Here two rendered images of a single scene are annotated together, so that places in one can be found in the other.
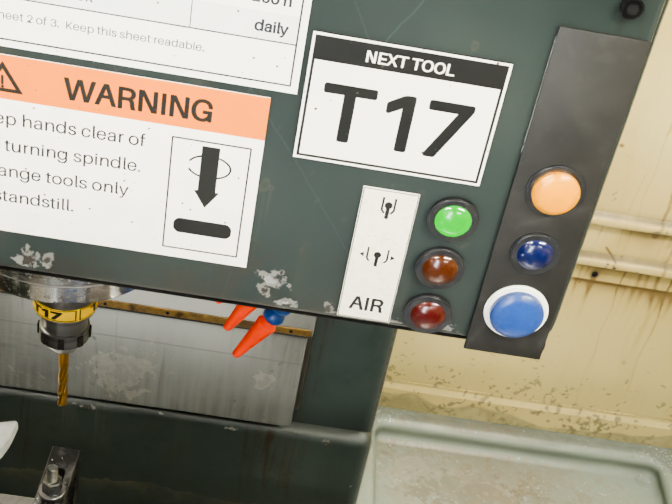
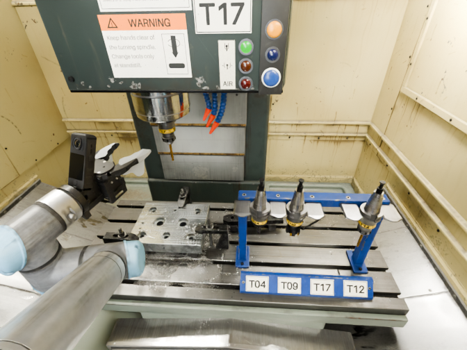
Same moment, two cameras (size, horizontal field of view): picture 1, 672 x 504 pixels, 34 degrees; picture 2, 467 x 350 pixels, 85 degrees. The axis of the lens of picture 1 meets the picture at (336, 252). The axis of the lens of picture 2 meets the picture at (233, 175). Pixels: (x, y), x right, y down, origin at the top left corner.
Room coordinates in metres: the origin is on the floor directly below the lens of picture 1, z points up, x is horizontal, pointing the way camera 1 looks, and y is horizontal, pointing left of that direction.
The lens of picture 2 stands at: (0.00, -0.11, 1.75)
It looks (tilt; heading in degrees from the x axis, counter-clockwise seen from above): 35 degrees down; 9
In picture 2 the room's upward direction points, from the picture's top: 1 degrees counter-clockwise
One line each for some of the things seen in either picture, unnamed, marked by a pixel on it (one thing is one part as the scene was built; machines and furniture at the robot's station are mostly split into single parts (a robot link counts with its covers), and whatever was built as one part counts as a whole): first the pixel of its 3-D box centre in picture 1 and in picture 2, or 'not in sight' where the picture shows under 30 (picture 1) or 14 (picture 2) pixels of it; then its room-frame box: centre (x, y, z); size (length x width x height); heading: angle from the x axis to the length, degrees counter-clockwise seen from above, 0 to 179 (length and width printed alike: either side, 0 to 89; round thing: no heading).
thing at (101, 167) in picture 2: not in sight; (94, 187); (0.40, 0.27, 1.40); 0.12 x 0.08 x 0.09; 167
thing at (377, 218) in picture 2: not in sight; (370, 212); (0.61, -0.43, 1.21); 0.06 x 0.06 x 0.03
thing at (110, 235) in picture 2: not in sight; (122, 242); (0.59, 0.43, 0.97); 0.13 x 0.03 x 0.15; 95
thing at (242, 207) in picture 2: not in sight; (242, 208); (0.58, -0.04, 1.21); 0.07 x 0.05 x 0.01; 5
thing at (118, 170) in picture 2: not in sight; (119, 167); (0.45, 0.23, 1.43); 0.09 x 0.05 x 0.02; 143
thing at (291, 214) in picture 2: not in sight; (296, 210); (0.59, -0.21, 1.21); 0.06 x 0.06 x 0.03
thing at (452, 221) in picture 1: (453, 220); (246, 46); (0.50, -0.06, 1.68); 0.02 x 0.01 x 0.02; 95
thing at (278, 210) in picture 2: not in sight; (278, 210); (0.59, -0.15, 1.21); 0.07 x 0.05 x 0.01; 5
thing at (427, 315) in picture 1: (427, 314); (245, 83); (0.50, -0.06, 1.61); 0.02 x 0.01 x 0.02; 95
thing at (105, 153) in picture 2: not in sight; (109, 158); (0.51, 0.30, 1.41); 0.09 x 0.03 x 0.06; 10
